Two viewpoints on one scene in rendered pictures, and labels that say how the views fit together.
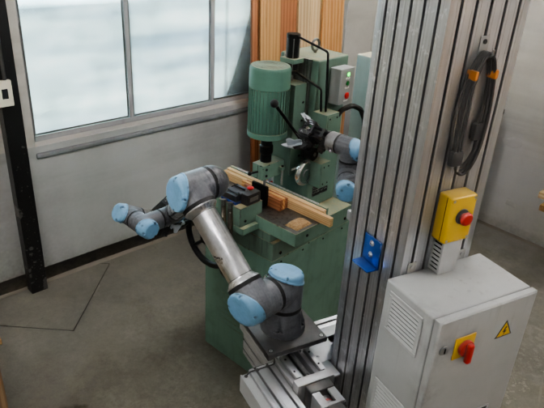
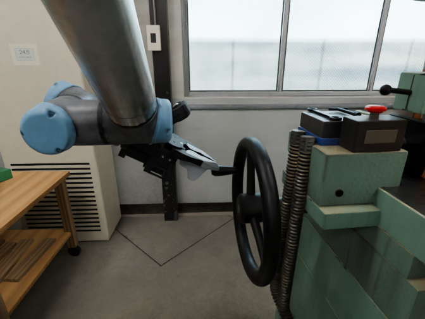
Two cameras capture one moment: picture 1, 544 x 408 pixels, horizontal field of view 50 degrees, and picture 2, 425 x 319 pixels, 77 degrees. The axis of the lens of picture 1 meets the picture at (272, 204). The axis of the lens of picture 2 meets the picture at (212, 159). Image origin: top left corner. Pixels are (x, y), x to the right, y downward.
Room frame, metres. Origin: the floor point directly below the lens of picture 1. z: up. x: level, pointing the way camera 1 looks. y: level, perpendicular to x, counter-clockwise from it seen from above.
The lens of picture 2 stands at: (1.74, 0.01, 1.09)
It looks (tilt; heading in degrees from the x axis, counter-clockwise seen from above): 21 degrees down; 42
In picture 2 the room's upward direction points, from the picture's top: straight up
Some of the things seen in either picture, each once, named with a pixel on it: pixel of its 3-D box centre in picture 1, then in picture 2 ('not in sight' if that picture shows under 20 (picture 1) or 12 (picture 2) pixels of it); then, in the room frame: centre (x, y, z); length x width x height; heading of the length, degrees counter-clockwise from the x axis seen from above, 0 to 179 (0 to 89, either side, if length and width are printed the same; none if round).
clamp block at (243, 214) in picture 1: (240, 208); (338, 163); (2.23, 0.14, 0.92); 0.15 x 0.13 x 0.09; 49
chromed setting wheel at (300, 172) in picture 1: (304, 172); not in sight; (2.41, -0.14, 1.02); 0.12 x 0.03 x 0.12; 139
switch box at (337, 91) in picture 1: (341, 84); not in sight; (2.55, -0.28, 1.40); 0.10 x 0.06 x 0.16; 139
